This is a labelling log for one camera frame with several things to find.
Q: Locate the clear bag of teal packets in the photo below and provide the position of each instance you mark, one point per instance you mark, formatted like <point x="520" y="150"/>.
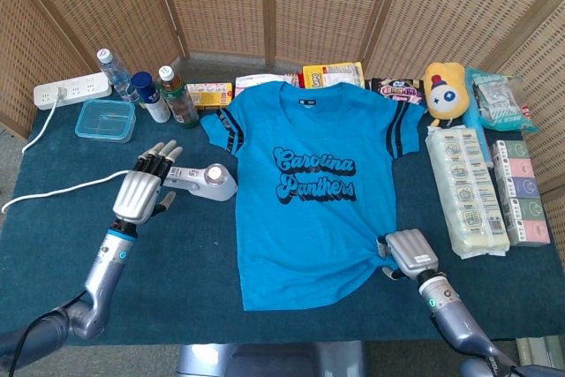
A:
<point x="503" y="103"/>

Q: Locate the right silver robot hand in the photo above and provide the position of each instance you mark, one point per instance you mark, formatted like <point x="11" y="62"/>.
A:
<point x="412" y="255"/>

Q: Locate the blue Carolina Panthers T-shirt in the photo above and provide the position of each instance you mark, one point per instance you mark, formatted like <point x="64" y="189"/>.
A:
<point x="318" y="240"/>

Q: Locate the wicker folding screen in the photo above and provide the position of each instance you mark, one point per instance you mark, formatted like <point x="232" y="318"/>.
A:
<point x="326" y="2"/>

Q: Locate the small yellow carton box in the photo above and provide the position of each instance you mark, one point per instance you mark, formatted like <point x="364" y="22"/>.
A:
<point x="209" y="94"/>

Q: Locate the white bottle with blue cap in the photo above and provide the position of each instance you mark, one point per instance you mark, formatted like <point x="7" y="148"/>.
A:
<point x="154" y="103"/>

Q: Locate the yellow plush toy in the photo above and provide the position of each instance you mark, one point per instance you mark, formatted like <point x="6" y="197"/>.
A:
<point x="446" y="92"/>

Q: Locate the light blue wrapped pack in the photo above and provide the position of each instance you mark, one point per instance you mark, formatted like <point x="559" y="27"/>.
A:
<point x="476" y="130"/>

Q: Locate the white handheld steamer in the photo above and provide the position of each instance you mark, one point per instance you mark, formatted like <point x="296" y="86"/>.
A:
<point x="212" y="185"/>

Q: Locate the clear water bottle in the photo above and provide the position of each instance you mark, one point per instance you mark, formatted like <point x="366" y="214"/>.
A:
<point x="117" y="74"/>

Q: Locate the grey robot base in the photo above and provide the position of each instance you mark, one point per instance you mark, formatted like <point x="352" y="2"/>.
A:
<point x="269" y="359"/>

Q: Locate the white flat packet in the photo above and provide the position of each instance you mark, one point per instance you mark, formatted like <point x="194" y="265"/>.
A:
<point x="256" y="82"/>

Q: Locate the green-label tea bottle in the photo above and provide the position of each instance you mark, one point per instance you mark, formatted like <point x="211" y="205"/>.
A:
<point x="178" y="101"/>

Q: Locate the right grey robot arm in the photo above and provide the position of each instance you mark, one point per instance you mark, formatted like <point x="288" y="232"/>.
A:
<point x="454" y="319"/>

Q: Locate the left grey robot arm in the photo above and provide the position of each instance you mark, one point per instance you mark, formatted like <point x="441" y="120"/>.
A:
<point x="103" y="280"/>

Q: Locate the white power strip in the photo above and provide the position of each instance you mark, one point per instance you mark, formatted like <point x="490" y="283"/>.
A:
<point x="79" y="88"/>

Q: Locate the yellow snack bag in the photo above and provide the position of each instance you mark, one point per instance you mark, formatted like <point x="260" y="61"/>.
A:
<point x="335" y="74"/>

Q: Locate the dark sanitary pad pack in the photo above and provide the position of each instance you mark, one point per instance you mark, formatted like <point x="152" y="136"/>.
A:
<point x="397" y="91"/>

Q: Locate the dark teal table carpet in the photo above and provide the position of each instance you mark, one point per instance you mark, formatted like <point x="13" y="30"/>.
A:
<point x="185" y="271"/>

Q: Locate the long white tissue pack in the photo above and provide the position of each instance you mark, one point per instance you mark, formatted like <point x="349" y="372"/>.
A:
<point x="468" y="191"/>

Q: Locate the clear blue-lidded food container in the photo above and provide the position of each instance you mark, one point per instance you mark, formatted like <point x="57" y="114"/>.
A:
<point x="106" y="121"/>

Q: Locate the pastel multicolour tissue pack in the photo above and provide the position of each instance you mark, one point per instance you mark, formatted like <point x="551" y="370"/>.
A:
<point x="523" y="191"/>

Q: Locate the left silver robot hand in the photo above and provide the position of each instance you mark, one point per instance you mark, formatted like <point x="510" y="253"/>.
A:
<point x="134" y="193"/>

